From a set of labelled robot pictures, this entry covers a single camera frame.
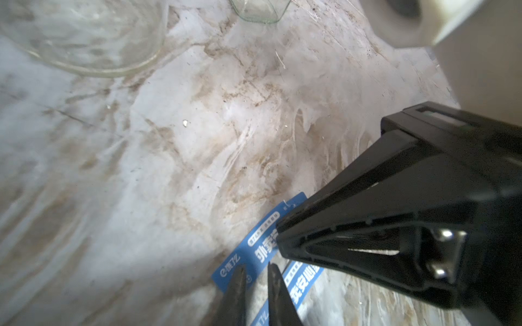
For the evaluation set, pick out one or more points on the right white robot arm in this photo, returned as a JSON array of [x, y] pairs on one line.
[[482, 62]]

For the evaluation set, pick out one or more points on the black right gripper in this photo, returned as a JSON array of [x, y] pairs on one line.
[[457, 178]]

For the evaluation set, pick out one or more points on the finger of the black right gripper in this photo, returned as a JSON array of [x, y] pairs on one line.
[[397, 252]]

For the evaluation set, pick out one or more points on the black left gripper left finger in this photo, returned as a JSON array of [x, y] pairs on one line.
[[232, 309]]

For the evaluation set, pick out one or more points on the glass bottle blue label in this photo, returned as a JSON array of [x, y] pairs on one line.
[[90, 38]]

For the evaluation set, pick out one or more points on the clear glass bottle with cork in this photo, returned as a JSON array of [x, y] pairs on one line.
[[260, 11]]

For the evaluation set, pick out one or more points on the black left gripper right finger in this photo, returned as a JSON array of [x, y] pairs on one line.
[[282, 311]]

